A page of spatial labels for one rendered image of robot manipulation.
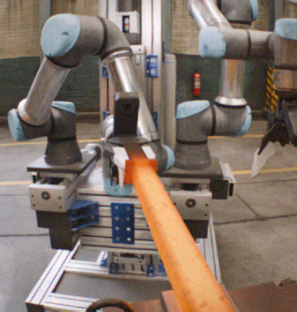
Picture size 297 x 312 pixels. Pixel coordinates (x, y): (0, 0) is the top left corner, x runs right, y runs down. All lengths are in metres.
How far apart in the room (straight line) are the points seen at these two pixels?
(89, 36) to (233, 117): 0.57
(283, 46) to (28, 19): 7.00
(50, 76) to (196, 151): 0.55
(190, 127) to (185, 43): 6.46
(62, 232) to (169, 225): 0.95
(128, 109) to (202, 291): 0.42
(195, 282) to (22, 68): 7.28
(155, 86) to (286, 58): 0.72
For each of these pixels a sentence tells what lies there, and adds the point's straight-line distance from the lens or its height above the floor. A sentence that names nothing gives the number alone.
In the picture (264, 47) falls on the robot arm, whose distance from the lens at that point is 0.79.
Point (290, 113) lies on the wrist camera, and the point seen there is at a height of 1.09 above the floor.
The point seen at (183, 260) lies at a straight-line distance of 0.29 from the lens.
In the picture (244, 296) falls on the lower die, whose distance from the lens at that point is 0.30.
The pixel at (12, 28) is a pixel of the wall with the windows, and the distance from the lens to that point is 7.56.
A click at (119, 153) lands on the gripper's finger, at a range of 0.54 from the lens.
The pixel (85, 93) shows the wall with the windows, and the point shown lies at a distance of 7.30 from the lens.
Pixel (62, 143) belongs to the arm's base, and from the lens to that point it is 1.25.
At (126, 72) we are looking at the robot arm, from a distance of 0.92.
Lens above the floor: 1.17
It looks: 17 degrees down
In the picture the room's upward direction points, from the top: straight up
